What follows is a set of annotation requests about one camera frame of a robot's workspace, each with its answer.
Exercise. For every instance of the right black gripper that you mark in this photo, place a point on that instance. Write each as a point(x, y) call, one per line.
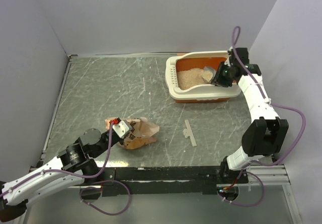
point(217, 80)

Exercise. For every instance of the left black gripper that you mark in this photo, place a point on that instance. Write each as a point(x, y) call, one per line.
point(121, 141)

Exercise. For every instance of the metal litter scoop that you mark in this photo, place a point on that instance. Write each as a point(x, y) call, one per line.
point(208, 73)

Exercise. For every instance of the pink cat litter bag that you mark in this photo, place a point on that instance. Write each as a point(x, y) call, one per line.
point(142, 133)

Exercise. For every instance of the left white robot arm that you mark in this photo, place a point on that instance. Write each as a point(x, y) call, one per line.
point(74, 165)

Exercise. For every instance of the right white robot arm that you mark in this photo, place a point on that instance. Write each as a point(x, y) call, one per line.
point(267, 130)

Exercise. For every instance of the cream orange litter box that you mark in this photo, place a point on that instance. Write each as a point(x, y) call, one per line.
point(183, 78)

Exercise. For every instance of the clear plastic bag clip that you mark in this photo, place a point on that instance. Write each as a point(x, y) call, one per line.
point(188, 133)

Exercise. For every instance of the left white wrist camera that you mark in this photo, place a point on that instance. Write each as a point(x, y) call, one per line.
point(121, 127)

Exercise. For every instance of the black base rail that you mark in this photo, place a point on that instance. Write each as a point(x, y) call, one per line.
point(163, 180)

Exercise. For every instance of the aluminium frame rail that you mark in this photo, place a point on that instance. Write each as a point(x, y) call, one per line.
point(275, 175)

